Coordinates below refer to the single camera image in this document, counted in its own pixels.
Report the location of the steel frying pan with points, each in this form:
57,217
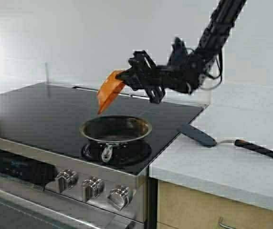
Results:
115,130

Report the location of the orange plastic bowl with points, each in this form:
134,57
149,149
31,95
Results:
109,90

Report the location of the steel stove knob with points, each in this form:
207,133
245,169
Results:
91,188
120,197
65,180

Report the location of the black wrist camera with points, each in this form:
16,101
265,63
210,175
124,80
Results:
179,50

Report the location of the left steel stove knob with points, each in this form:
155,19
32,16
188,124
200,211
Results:
65,180

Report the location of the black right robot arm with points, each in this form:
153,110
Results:
209,47

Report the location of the light wood base cabinet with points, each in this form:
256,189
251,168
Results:
184,208

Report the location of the black spatula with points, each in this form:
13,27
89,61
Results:
207,141

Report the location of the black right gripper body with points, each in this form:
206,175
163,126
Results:
182,72

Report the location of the steel drawer handle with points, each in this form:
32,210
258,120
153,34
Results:
223,225

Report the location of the black glass top stove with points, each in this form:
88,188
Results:
39,137

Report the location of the right steel stove knob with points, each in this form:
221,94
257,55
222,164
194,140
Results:
120,197

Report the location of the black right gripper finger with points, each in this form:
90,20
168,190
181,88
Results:
155,93
141,62

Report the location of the middle steel stove knob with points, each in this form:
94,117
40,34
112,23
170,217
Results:
91,188

